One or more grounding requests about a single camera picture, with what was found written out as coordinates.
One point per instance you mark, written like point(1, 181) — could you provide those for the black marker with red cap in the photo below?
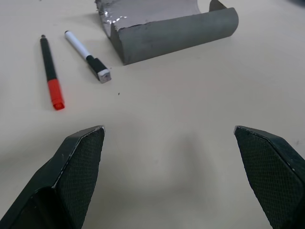
point(49, 63)

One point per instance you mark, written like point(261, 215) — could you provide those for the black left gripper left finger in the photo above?
point(71, 171)

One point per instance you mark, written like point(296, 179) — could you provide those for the grey curved glasses case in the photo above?
point(166, 39)

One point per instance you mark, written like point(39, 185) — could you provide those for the white marker with black cap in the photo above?
point(76, 45)

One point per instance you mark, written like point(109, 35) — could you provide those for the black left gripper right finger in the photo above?
point(271, 171)

